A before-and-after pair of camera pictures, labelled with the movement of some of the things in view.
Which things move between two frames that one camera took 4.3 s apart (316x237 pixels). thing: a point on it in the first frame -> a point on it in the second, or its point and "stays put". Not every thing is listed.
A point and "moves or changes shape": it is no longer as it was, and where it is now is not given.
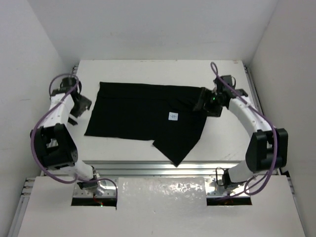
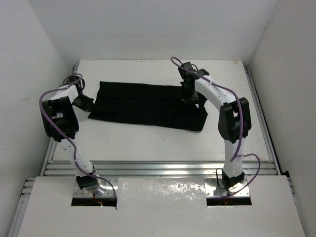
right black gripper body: x=213 y=101 -> x=189 y=94
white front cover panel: x=164 y=207 stays put
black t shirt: x=165 y=114 moves or changes shape
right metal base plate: x=213 y=189 stays put
